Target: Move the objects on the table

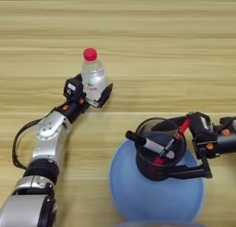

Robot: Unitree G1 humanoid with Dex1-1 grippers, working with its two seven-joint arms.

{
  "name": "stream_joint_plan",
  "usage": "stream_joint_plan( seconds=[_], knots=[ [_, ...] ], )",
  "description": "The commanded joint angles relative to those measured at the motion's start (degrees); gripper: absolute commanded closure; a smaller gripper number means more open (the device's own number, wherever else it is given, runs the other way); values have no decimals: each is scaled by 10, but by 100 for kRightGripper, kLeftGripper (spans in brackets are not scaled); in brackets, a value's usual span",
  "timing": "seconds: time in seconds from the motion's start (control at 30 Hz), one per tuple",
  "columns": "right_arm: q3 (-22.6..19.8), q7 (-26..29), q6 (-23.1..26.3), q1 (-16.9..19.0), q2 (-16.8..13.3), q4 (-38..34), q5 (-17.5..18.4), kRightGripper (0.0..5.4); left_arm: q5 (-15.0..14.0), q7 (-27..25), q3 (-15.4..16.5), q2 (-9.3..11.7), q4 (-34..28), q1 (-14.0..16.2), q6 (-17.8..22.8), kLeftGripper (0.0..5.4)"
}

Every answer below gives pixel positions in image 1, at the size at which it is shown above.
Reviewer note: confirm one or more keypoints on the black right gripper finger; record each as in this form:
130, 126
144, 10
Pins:
175, 120
190, 172

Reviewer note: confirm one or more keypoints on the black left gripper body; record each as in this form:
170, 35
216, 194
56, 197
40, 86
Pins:
72, 109

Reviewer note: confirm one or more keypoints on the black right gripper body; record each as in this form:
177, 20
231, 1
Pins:
224, 144

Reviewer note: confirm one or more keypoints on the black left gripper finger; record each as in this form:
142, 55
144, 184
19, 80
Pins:
79, 77
106, 95

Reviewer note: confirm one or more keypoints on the clear bottle with red cap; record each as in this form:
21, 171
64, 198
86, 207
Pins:
93, 80

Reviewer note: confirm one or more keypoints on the black pen with red cap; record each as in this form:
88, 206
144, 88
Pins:
172, 143

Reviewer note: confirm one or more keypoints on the white marker with black cap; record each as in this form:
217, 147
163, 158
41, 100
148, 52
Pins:
150, 144

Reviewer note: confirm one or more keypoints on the dark translucent pen cup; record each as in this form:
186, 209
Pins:
147, 169

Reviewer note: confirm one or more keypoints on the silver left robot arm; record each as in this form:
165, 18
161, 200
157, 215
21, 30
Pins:
46, 138

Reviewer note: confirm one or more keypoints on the small black box left gripper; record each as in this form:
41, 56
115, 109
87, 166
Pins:
73, 88

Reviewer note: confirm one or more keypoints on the small black box gripper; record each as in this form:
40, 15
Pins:
73, 88
202, 126

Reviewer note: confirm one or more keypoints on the small black box right gripper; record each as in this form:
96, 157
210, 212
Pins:
202, 126

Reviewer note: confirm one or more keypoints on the blue round plate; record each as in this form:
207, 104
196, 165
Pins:
129, 193

